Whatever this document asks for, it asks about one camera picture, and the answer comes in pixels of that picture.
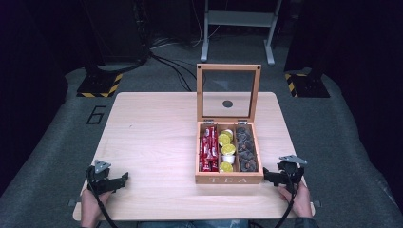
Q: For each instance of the dark cabinet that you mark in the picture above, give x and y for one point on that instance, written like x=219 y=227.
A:
x=115 y=30

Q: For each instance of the bundle of red stick packets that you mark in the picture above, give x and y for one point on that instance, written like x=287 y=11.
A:
x=208 y=148

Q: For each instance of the wooden tea box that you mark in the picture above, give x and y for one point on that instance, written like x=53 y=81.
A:
x=228 y=120

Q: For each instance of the person's left hand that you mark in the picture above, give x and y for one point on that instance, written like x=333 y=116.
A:
x=92 y=204

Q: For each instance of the grey table bracket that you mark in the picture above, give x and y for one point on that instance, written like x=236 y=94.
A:
x=72 y=202
x=317 y=204

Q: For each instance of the white metal stand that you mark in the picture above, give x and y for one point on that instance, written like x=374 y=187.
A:
x=240 y=18

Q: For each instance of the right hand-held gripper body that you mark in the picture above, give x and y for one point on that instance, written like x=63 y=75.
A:
x=291 y=172

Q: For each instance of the person's right hand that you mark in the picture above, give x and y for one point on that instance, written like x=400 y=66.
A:
x=301 y=202

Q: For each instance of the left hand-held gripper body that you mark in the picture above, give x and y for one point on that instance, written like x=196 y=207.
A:
x=99 y=177

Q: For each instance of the dark brown tea packets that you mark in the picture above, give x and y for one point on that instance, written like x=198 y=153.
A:
x=246 y=148

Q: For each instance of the black yellow striped base plate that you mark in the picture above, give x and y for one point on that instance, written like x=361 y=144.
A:
x=305 y=85
x=99 y=85

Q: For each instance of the yellow lid creamer cup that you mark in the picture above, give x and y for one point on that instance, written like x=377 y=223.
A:
x=228 y=149
x=228 y=158
x=224 y=139
x=226 y=167
x=228 y=133

